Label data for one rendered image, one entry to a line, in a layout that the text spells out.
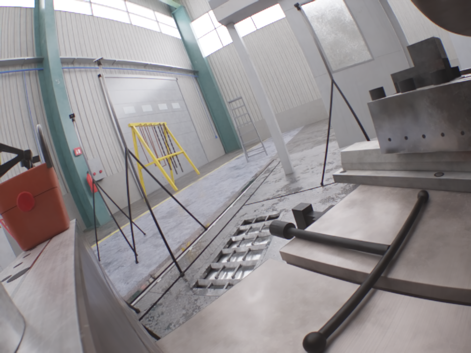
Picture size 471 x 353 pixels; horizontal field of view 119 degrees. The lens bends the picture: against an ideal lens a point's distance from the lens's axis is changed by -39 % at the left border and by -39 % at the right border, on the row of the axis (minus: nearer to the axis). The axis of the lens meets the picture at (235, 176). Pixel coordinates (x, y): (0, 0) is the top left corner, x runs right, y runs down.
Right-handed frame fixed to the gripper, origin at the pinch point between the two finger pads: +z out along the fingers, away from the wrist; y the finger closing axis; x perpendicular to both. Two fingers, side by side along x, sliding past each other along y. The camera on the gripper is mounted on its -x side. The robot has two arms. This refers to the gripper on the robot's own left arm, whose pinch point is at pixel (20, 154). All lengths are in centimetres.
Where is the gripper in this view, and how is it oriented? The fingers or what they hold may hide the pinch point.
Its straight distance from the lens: 49.9
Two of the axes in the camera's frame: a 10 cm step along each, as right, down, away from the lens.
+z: 7.3, -1.6, 6.6
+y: -6.5, 1.3, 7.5
